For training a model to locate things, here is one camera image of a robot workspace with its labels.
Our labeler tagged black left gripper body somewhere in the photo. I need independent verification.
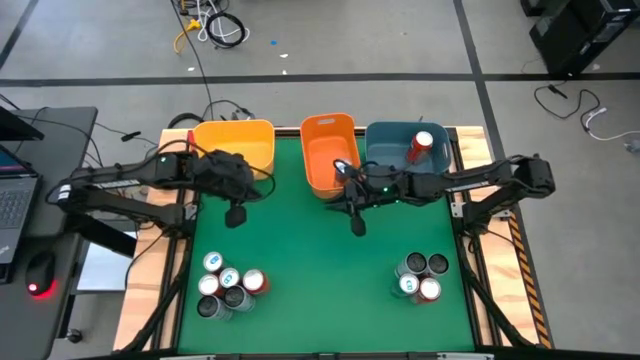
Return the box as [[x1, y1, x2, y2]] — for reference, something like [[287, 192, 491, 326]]
[[192, 149, 265, 205]]

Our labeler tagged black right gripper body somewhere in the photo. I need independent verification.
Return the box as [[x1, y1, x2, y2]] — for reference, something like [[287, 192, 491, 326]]
[[324, 167, 401, 214]]

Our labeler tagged yellow plastic bin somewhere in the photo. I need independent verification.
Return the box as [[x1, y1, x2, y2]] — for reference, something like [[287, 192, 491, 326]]
[[192, 118, 277, 182]]

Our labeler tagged orange plastic bin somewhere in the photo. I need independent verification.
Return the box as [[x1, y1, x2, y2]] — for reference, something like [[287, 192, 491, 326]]
[[299, 112, 368, 200]]

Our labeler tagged blue-grey plastic bin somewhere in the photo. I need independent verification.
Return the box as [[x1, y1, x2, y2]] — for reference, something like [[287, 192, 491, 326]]
[[363, 121, 453, 176]]

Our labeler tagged black side desk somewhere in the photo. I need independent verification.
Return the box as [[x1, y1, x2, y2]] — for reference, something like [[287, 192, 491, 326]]
[[0, 105, 99, 360]]

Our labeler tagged black computer mouse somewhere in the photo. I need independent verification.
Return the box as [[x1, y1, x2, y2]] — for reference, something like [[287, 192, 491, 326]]
[[24, 250, 58, 298]]

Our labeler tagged open laptop computer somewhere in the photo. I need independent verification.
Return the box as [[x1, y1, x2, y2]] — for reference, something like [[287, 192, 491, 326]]
[[0, 143, 44, 285]]

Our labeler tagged black flat monitor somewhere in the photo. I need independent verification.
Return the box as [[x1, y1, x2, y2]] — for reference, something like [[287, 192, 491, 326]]
[[0, 105, 45, 143]]

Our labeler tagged black computer tower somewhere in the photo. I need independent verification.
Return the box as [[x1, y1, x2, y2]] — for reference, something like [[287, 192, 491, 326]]
[[528, 3, 614, 79]]

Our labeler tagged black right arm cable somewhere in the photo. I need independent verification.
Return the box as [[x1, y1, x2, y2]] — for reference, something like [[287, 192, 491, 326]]
[[333, 158, 382, 175]]

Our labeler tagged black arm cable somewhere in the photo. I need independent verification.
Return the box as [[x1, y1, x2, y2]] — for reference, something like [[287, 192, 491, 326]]
[[244, 162, 277, 202], [333, 158, 382, 175]]

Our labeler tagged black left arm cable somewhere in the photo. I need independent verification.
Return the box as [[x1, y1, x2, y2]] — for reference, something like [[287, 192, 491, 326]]
[[244, 162, 277, 202]]

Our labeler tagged black coiled floor cable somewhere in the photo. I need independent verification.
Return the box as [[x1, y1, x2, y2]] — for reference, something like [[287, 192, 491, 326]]
[[166, 112, 206, 130], [205, 11, 248, 50]]

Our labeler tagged black cable with plug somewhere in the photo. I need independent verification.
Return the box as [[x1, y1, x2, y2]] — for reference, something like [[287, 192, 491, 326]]
[[532, 82, 602, 134], [202, 98, 257, 124]]

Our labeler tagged long black floor cable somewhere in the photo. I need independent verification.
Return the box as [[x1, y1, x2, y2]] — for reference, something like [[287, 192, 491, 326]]
[[169, 0, 217, 124]]

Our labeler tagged yellow floor cable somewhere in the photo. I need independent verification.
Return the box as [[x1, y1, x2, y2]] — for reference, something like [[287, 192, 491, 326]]
[[172, 18, 202, 55]]

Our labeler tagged white floor cable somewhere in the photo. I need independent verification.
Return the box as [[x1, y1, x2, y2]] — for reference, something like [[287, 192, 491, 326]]
[[195, 0, 251, 44], [583, 105, 640, 144]]

